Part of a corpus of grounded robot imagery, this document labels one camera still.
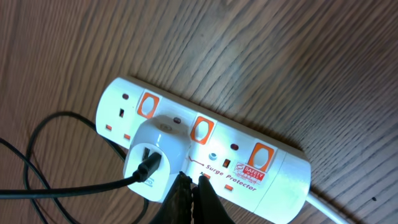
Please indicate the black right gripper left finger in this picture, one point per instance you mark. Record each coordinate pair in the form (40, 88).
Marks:
(177, 206)

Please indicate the white charger plug adapter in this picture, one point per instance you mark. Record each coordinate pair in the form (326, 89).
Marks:
(156, 156)

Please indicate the white power strip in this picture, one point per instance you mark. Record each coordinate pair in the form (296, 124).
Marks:
(252, 170)

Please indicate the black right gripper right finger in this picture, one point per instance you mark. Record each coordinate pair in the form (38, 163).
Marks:
(207, 208)

